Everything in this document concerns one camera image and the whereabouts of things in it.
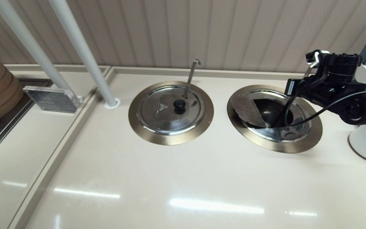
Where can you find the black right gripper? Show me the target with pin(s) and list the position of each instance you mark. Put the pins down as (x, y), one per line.
(313, 89)

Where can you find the steel pot lid black knob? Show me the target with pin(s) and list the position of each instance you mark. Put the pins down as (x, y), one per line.
(157, 121)
(245, 108)

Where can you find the white metal pole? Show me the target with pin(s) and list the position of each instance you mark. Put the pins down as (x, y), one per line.
(27, 41)
(81, 47)

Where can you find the clear acrylic sign block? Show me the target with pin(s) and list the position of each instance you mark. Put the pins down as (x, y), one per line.
(52, 100)

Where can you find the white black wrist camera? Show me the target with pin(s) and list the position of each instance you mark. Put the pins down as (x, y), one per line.
(313, 57)

